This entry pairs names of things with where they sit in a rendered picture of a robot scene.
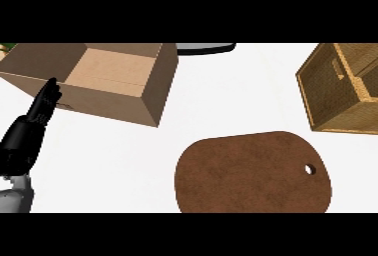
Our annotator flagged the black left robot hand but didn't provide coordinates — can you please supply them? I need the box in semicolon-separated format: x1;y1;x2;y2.
0;77;63;178

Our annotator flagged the brown wooden cutting board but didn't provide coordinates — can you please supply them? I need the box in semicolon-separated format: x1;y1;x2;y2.
172;130;333;214

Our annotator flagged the tan wicker basket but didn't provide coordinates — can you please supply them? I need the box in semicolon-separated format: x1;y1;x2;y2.
293;42;378;136

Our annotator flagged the open brown cardboard box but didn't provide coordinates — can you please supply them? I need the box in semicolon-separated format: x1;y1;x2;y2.
0;42;180;129

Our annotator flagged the green leafy object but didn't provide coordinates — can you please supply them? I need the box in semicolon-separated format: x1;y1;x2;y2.
0;42;17;61

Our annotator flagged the grey plate with black rim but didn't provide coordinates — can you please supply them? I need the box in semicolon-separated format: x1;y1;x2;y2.
175;42;237;56

